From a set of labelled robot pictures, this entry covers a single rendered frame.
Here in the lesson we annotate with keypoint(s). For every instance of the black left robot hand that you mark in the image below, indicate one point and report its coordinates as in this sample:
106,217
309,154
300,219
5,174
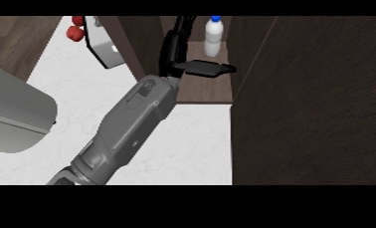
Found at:
173,52

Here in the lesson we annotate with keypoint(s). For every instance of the grey rounded appliance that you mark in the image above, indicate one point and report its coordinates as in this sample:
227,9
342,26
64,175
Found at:
23,115

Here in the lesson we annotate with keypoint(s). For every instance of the dark wooden cabinet door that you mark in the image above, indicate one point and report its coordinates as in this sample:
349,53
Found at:
309,106

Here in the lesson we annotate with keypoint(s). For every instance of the dark wooden cabinet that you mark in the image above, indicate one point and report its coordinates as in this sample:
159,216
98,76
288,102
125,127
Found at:
206,87

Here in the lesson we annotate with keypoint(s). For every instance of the white water bottle blue cap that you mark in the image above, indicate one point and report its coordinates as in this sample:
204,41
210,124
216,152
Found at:
215,36

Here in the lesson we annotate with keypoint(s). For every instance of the pale grey box black edge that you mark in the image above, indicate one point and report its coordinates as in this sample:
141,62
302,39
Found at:
104,47

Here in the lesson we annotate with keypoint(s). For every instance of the red fruit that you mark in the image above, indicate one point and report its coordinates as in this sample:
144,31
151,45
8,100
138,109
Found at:
76,34
78,20

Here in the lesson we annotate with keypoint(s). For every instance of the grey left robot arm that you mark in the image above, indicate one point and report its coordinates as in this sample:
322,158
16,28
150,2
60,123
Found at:
132,119

